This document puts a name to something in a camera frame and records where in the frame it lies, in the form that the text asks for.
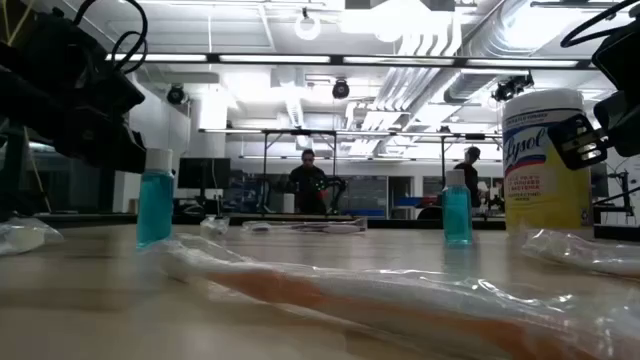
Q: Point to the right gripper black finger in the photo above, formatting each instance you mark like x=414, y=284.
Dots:
x=557, y=140

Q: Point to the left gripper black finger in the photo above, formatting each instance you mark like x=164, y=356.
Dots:
x=110, y=147

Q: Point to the blue mouthwash bottle white cap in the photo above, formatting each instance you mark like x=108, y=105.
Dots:
x=456, y=215
x=155, y=210

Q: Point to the orange toothbrush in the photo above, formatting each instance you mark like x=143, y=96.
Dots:
x=25, y=235
x=350, y=300
x=575, y=252

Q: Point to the purple toothbrush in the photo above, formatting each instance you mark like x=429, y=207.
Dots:
x=320, y=227

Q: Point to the black background robot arm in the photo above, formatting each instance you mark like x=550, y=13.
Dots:
x=340, y=184
x=272, y=187

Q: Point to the stack of wooden blocks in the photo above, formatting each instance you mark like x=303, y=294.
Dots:
x=132, y=206

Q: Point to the black equipment stand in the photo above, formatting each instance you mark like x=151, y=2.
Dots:
x=625, y=190

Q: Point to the yellow Lysol wipes canister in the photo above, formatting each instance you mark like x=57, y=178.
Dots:
x=530, y=200

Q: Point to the black round ceiling spotlight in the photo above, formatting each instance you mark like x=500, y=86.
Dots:
x=341, y=89
x=176, y=95

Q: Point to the person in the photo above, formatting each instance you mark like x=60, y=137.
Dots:
x=470, y=175
x=306, y=185

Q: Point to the black computer monitor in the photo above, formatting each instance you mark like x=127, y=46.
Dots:
x=205, y=173

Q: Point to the red storage bin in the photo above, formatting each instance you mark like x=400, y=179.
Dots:
x=430, y=201

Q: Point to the black chair back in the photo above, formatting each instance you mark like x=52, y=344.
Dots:
x=432, y=214

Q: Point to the blue storage bin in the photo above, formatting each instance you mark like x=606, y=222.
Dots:
x=410, y=201

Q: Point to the white paper roll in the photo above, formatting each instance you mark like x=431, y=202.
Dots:
x=288, y=203

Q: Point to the black overhead light bar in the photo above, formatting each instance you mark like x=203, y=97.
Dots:
x=275, y=58

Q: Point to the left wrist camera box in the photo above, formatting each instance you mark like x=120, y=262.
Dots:
x=65, y=40

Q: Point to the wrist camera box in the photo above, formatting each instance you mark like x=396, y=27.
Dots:
x=622, y=55
x=65, y=40

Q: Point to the black ceiling camera mount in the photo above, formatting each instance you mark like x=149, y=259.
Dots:
x=512, y=87

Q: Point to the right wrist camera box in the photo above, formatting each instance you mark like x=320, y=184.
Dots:
x=622, y=55

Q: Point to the black aluminium table frame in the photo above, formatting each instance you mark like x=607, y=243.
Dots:
x=100, y=219

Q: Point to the silver ventilation duct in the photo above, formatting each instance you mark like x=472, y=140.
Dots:
x=470, y=85

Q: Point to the black background workstation frame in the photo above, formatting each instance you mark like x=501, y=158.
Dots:
x=300, y=132

